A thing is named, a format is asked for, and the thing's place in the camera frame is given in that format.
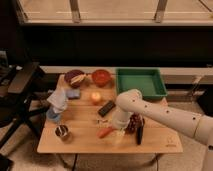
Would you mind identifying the green plastic bin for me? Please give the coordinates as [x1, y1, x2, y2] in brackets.
[116, 68, 167, 100]

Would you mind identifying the white crumpled cloth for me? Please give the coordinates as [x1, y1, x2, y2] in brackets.
[47, 88, 68, 113]

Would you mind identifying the dark maroon bowl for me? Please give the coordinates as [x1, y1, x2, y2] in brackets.
[64, 69, 85, 88]

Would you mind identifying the light blue cup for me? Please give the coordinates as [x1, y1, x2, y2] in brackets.
[46, 108, 61, 123]

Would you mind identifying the black rectangular block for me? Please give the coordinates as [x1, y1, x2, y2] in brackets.
[98, 100, 115, 117]

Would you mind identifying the yellow round fruit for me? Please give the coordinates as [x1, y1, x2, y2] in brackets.
[90, 92, 102, 105]

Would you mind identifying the wooden folding table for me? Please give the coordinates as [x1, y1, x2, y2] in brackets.
[37, 76, 183, 154]

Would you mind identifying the small metal fork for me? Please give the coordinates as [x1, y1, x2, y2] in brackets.
[96, 119, 111, 124]

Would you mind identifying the small metal can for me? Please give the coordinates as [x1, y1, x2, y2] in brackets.
[55, 125, 71, 141]

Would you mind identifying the red bowl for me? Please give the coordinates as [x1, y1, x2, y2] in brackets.
[92, 69, 111, 87]

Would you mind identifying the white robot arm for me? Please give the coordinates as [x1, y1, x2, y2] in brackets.
[111, 89, 213, 171]

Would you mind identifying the bunch of dark grapes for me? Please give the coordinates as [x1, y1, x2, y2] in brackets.
[126, 114, 141, 133]

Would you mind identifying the blue sponge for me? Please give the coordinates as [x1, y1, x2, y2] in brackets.
[66, 89, 80, 99]

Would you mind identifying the black office chair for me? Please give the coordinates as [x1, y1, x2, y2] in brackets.
[0, 58, 48, 149]

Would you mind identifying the banana in bowl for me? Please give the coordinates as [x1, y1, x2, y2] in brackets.
[70, 74, 86, 84]

